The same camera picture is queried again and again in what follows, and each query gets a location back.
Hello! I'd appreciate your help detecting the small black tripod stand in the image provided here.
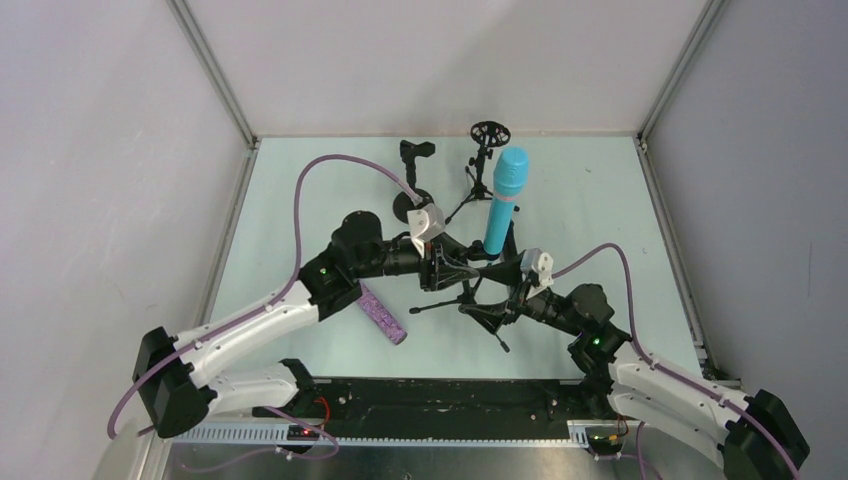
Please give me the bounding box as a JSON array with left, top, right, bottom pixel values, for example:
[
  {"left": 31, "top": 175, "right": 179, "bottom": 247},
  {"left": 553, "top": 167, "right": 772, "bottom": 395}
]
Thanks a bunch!
[{"left": 409, "top": 240, "right": 503, "bottom": 315}]

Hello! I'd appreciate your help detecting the blue microphone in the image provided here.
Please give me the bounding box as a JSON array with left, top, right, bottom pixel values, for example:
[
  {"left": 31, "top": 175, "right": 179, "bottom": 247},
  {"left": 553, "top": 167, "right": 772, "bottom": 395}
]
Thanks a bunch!
[{"left": 483, "top": 147, "right": 529, "bottom": 255}]

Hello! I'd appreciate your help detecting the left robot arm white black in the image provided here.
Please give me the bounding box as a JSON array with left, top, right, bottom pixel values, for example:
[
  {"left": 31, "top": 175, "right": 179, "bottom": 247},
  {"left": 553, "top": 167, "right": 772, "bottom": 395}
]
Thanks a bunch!
[{"left": 132, "top": 205, "right": 484, "bottom": 438}]

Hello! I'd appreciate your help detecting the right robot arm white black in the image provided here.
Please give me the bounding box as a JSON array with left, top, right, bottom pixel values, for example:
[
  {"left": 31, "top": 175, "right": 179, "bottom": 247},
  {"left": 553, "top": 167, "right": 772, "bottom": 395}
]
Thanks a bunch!
[{"left": 460, "top": 251, "right": 810, "bottom": 479}]

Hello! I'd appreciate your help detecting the black round base mic stand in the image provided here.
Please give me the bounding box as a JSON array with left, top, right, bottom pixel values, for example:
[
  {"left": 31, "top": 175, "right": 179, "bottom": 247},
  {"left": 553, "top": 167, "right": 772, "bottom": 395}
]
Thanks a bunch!
[{"left": 392, "top": 140, "right": 436, "bottom": 223}]

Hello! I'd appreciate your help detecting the black microphone orange end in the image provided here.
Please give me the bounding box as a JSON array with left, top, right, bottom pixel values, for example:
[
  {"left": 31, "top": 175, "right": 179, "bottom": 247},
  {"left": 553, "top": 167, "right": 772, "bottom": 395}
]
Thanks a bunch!
[{"left": 500, "top": 221, "right": 519, "bottom": 263}]

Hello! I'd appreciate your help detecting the purple glitter microphone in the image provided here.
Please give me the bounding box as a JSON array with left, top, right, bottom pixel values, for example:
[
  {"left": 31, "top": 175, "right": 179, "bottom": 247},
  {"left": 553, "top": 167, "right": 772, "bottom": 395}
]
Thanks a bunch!
[{"left": 357, "top": 283, "right": 408, "bottom": 345}]

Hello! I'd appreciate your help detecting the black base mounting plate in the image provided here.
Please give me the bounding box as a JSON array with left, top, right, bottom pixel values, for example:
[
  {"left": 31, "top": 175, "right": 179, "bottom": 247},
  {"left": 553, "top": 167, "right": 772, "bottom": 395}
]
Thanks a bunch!
[{"left": 280, "top": 378, "right": 613, "bottom": 440}]

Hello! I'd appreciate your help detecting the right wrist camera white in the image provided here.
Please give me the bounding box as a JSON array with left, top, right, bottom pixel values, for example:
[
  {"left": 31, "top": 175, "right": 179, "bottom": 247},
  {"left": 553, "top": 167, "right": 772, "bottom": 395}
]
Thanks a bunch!
[{"left": 520, "top": 248, "right": 554, "bottom": 289}]

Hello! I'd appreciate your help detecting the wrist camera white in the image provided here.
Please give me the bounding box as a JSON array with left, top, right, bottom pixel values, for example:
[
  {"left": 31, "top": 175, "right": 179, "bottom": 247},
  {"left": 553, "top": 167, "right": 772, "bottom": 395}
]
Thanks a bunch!
[
  {"left": 520, "top": 248, "right": 554, "bottom": 289},
  {"left": 407, "top": 203, "right": 446, "bottom": 258}
]

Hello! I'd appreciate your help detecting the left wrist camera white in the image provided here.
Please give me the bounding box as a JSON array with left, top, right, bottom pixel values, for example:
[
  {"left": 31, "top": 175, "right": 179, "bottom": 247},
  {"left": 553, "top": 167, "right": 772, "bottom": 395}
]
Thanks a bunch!
[{"left": 407, "top": 203, "right": 446, "bottom": 258}]

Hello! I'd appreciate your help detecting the black tripod shock mount stand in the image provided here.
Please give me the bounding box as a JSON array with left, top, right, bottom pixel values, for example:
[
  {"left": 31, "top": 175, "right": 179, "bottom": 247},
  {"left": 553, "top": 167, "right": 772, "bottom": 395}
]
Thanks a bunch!
[{"left": 445, "top": 120, "right": 511, "bottom": 224}]

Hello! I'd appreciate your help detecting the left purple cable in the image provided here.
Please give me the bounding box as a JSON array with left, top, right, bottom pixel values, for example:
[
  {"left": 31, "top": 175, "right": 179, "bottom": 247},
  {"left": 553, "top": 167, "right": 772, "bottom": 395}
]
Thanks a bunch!
[{"left": 107, "top": 154, "right": 423, "bottom": 441}]

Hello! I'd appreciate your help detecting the grey slotted cable duct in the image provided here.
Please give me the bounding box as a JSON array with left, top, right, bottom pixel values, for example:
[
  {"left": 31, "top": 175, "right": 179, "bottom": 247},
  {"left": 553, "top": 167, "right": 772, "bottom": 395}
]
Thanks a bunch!
[{"left": 173, "top": 423, "right": 591, "bottom": 449}]

